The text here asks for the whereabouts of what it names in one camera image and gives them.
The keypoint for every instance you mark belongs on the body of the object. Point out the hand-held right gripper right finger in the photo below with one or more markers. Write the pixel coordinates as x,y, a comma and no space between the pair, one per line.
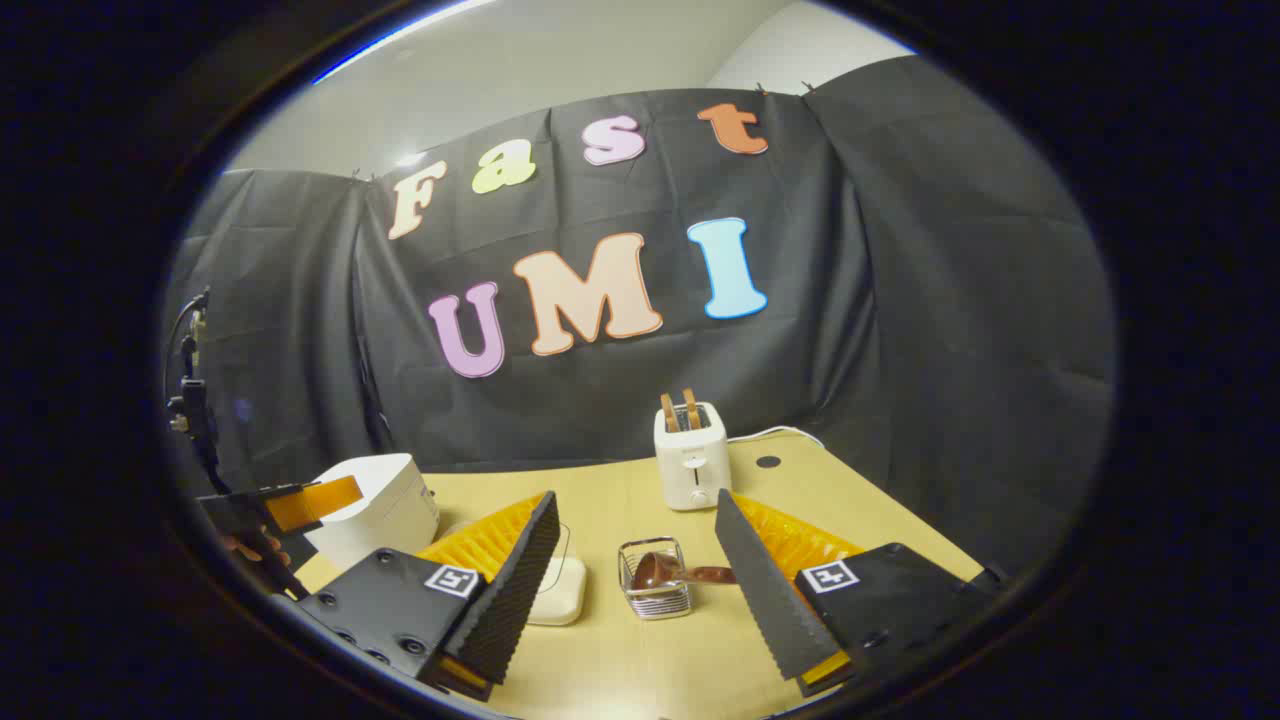
770,590

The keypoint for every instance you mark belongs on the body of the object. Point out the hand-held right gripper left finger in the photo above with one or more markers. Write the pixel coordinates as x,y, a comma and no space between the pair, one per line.
520,590

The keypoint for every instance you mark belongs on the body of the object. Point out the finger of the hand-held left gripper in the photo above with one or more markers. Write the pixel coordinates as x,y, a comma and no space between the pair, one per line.
240,510

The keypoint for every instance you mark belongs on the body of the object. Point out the brown wooden spoon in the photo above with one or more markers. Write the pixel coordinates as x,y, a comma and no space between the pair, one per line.
655,570

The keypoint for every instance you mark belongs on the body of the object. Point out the white rice cooker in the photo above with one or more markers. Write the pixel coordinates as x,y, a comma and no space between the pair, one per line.
385,500

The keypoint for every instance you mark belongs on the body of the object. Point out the clear plastic rice container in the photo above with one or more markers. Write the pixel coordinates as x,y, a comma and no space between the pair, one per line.
560,595

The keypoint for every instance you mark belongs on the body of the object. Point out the white toaster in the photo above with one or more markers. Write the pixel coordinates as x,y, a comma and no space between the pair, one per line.
692,470

